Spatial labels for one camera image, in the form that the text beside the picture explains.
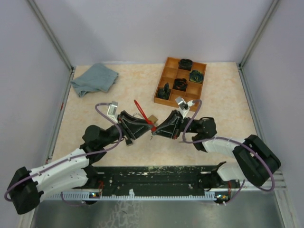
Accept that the red cable lock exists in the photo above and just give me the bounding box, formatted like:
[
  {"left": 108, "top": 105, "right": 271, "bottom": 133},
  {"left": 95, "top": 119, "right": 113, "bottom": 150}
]
[{"left": 134, "top": 100, "right": 156, "bottom": 133}]

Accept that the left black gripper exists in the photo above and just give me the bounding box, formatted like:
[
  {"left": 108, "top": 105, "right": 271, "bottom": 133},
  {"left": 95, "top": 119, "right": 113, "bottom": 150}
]
[{"left": 101, "top": 111, "right": 154, "bottom": 148}]

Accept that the blue folded cloth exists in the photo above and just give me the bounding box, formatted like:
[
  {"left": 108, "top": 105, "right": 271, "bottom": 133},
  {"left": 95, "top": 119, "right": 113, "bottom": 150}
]
[{"left": 71, "top": 63, "right": 119, "bottom": 97}]

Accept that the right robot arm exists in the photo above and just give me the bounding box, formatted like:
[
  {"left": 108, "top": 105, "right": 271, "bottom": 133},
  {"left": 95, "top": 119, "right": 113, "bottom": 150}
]
[{"left": 152, "top": 110, "right": 281, "bottom": 188}]

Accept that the wooden compartment tray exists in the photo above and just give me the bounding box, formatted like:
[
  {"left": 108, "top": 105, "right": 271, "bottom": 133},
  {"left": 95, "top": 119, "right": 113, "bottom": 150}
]
[{"left": 153, "top": 57, "right": 207, "bottom": 107}]

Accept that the purple cable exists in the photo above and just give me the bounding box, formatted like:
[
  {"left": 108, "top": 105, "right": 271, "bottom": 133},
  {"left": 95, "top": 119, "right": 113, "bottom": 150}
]
[
  {"left": 4, "top": 102, "right": 123, "bottom": 207},
  {"left": 181, "top": 99, "right": 276, "bottom": 206}
]

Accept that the black cable lock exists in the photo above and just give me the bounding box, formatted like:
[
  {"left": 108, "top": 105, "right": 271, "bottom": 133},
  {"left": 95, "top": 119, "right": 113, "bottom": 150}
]
[{"left": 125, "top": 139, "right": 133, "bottom": 146}]

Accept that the white toothed cable duct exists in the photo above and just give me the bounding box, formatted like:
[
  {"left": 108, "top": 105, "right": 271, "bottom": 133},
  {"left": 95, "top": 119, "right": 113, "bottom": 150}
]
[{"left": 48, "top": 188, "right": 230, "bottom": 201}]

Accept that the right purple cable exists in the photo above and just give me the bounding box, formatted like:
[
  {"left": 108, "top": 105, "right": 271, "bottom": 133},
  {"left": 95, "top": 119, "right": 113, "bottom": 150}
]
[{"left": 181, "top": 99, "right": 276, "bottom": 206}]

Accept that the dark crumpled strap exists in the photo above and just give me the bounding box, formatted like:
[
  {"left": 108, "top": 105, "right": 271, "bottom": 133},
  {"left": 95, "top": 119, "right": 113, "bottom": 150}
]
[{"left": 156, "top": 82, "right": 172, "bottom": 100}]

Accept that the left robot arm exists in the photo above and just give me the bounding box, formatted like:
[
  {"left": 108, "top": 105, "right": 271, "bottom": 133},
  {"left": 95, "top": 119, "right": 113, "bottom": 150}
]
[{"left": 4, "top": 111, "right": 154, "bottom": 215}]

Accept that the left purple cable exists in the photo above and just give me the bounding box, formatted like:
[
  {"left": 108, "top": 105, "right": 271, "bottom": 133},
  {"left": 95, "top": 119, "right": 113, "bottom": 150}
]
[{"left": 4, "top": 102, "right": 123, "bottom": 207}]

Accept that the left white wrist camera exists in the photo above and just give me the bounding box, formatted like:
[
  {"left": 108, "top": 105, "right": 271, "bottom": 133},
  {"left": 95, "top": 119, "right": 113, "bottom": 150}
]
[{"left": 107, "top": 101, "right": 118, "bottom": 121}]

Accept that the green yellow coiled strap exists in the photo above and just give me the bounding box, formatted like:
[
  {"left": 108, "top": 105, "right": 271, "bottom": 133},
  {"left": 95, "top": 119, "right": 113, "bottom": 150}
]
[{"left": 189, "top": 69, "right": 205, "bottom": 84}]

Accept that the brass padlock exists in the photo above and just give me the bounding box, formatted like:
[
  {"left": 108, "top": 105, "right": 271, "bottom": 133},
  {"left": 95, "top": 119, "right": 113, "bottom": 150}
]
[{"left": 148, "top": 115, "right": 158, "bottom": 125}]

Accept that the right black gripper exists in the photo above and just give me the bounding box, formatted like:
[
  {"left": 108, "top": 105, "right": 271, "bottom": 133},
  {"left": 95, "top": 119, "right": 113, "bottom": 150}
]
[{"left": 152, "top": 109, "right": 199, "bottom": 139}]

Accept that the black red coiled strap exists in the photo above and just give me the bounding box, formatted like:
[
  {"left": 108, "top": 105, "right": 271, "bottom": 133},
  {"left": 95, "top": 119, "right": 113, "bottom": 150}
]
[{"left": 173, "top": 78, "right": 189, "bottom": 91}]

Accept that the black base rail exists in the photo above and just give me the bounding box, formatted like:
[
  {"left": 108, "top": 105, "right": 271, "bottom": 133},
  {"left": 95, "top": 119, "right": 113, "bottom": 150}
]
[{"left": 82, "top": 162, "right": 239, "bottom": 189}]

